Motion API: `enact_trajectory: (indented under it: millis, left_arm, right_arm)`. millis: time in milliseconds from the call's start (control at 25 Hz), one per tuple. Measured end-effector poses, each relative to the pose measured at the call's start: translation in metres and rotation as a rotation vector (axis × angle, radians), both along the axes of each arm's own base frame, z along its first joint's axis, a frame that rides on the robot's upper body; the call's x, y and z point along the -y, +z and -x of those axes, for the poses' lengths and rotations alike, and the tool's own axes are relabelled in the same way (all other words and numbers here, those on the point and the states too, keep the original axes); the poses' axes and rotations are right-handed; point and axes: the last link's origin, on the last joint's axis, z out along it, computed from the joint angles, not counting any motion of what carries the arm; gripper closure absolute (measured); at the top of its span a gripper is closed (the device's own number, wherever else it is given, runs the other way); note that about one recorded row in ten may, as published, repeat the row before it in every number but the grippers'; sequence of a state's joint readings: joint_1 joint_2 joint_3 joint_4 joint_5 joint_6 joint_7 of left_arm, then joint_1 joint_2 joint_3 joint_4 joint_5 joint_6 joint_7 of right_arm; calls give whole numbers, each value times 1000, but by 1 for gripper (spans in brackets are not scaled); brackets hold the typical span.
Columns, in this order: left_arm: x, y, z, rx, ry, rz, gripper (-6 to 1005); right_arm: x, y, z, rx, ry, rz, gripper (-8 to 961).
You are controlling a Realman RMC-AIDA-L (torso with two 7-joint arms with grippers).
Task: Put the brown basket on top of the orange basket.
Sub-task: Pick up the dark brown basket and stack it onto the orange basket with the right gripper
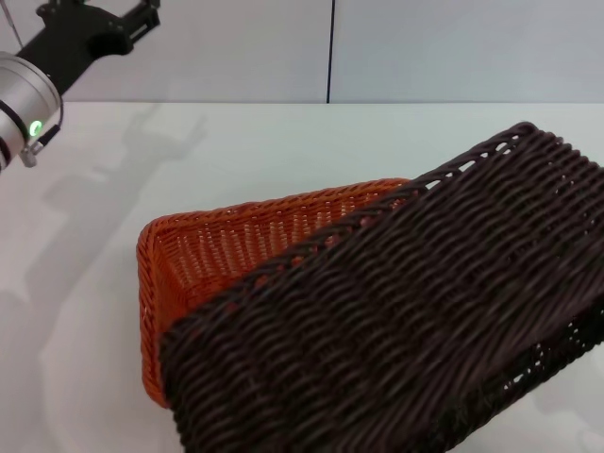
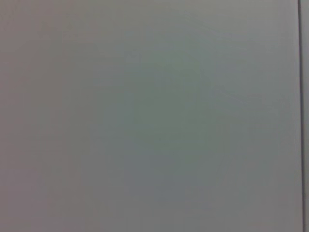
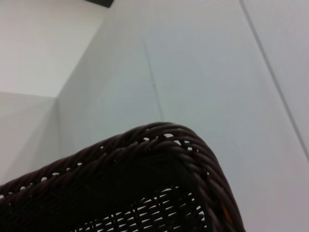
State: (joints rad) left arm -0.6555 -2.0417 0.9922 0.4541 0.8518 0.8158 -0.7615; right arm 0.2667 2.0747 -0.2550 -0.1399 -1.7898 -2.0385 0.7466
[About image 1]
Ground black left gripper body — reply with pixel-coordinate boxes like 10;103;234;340
16;2;143;95

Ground orange woven plastic basket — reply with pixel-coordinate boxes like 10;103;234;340
136;176;411;410

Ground dark brown woven basket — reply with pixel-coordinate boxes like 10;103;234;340
158;121;604;453

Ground thin grey cable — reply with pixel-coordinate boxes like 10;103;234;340
6;0;24;49

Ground black cable with metal plug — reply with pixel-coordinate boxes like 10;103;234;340
20;100;65;167

